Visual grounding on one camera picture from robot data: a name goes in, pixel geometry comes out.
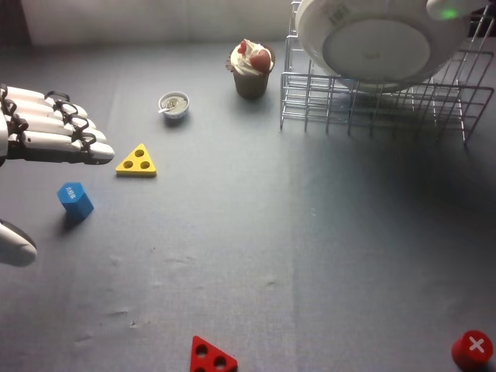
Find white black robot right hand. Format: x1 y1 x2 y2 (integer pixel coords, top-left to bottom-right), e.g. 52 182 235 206
425 0 489 22

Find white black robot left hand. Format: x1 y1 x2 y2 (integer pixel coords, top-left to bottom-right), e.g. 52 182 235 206
0 83 116 268

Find white plate with leaf print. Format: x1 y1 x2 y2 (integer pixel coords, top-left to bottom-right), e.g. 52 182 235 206
296 0 472 94

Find blue hexagonal block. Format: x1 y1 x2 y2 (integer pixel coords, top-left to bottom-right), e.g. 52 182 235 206
57 181 95 222

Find yellow triangle block three holes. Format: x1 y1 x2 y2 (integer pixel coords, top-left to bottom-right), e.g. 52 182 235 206
115 143 158 178

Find small toy bowl with spoon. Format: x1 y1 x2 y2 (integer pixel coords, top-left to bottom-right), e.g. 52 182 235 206
157 91 191 124

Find toy cupcake with strawberries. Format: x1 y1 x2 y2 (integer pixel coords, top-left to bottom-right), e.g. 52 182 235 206
226 38 277 100

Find grey table cloth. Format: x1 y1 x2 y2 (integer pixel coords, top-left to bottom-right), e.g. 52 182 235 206
0 40 496 372

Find red triangle block three holes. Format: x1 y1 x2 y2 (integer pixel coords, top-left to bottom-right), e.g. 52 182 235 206
189 335 239 372

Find red cylinder block white cross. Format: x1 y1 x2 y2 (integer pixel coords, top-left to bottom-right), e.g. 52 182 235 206
451 329 495 367

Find silver wire dish rack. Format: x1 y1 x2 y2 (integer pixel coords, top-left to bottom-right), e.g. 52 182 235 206
279 0 496 146

